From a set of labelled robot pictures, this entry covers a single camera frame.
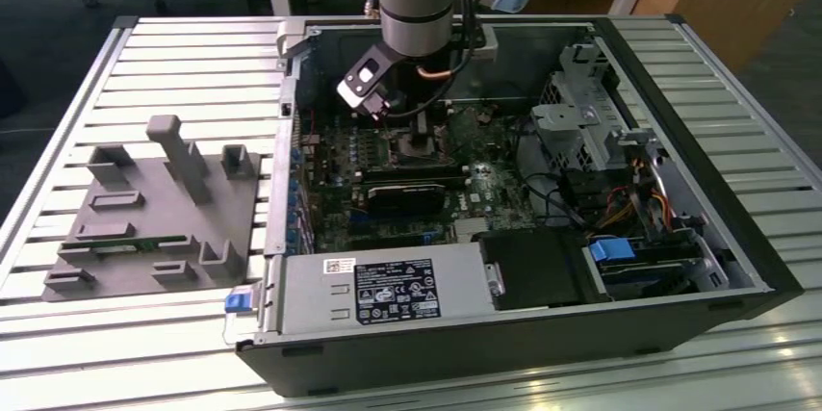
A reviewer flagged black cable bundle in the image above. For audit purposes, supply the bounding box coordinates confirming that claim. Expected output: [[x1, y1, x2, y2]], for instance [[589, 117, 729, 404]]
[[524, 167, 612, 232]]

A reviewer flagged coloured power wire bundle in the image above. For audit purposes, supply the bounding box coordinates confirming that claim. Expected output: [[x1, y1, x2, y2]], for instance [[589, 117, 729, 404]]
[[594, 184, 680, 234]]

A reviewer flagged silver chipset heat sink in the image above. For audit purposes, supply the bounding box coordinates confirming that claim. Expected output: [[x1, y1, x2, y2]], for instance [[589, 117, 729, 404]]
[[454, 217, 489, 240]]

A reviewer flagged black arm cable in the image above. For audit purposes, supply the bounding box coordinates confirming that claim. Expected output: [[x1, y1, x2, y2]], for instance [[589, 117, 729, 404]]
[[385, 0, 494, 117]]

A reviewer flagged grey power supply box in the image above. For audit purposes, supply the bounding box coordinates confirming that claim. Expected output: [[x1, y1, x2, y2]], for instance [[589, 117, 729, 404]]
[[256, 243, 500, 335]]

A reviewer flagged CPU socket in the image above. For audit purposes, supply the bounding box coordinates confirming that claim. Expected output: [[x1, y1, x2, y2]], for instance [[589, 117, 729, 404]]
[[382, 127, 456, 166]]

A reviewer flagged blue disk carrier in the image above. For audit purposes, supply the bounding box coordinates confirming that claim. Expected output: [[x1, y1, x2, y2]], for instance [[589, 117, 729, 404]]
[[222, 285, 258, 345], [588, 236, 637, 266]]

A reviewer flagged green motherboard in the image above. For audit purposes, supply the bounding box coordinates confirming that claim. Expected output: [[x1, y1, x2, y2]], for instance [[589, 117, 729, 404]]
[[292, 92, 548, 256]]

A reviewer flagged green RAM stick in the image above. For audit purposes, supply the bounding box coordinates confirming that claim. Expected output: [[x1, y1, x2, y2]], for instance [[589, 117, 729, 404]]
[[62, 235, 189, 252]]

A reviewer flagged black PC case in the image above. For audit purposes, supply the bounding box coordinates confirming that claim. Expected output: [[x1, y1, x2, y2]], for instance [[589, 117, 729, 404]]
[[234, 13, 808, 398]]

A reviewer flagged metal drive cage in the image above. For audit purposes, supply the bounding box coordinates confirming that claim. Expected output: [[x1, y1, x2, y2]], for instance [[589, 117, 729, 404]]
[[528, 43, 661, 172]]

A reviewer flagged black graphics card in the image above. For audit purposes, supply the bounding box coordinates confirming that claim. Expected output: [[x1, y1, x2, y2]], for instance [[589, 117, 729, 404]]
[[366, 182, 446, 218]]

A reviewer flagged black drive bay box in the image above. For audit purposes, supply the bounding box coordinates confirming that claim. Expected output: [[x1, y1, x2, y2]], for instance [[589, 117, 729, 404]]
[[478, 228, 597, 312]]

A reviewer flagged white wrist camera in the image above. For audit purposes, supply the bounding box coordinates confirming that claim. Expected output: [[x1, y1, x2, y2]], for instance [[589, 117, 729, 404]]
[[336, 43, 410, 119]]

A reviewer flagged grey parts rack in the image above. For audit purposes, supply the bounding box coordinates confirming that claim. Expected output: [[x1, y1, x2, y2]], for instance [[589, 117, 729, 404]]
[[39, 114, 264, 305]]

